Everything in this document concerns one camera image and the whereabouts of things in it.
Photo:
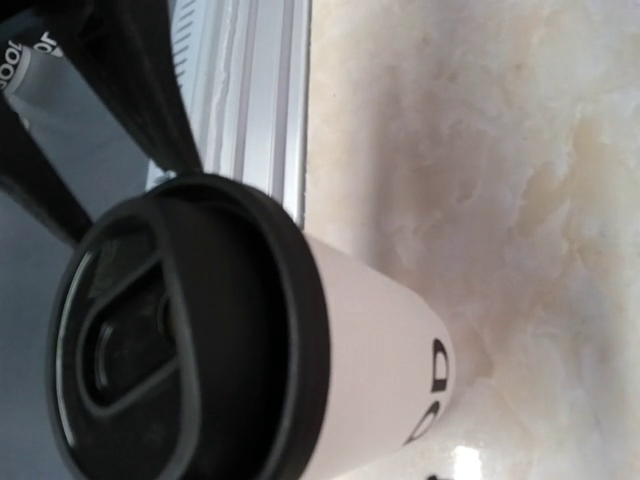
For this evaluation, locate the single white paper cup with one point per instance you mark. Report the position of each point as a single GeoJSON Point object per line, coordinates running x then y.
{"type": "Point", "coordinates": [393, 366]}

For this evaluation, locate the black cup lid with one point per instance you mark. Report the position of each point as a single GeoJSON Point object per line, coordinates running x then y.
{"type": "Point", "coordinates": [190, 340]}

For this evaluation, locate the aluminium front frame rail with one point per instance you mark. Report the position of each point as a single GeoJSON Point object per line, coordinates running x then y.
{"type": "Point", "coordinates": [243, 71]}

